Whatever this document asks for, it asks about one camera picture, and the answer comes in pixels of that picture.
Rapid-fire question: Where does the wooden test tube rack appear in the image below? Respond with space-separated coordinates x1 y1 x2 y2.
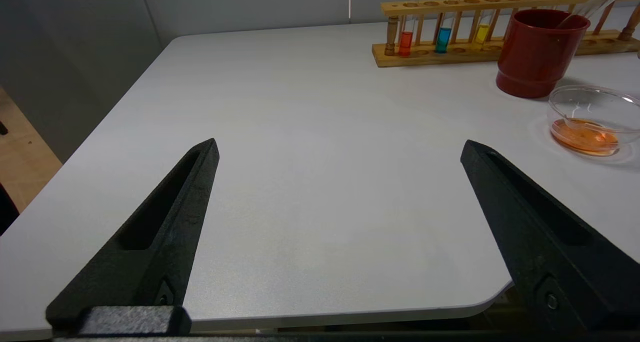
372 0 640 68

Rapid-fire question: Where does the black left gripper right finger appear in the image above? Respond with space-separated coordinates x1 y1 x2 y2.
460 139 640 334

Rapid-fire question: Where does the test tube with yellow liquid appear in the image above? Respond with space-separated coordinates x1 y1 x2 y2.
556 0 637 30
474 9 494 45

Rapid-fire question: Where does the test tube with blue liquid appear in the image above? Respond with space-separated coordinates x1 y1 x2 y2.
435 12 454 54

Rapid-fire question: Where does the red plastic cup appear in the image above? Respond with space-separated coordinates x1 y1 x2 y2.
496 8 592 99

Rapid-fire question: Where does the large dark object beside table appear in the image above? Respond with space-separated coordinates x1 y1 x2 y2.
0 182 20 236

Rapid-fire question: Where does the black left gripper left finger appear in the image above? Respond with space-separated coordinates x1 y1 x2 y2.
46 138 220 329

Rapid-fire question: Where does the clear glass bowl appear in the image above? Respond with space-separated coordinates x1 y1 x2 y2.
547 84 640 158

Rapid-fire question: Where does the test tube with orange liquid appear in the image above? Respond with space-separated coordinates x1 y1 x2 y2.
398 14 415 57

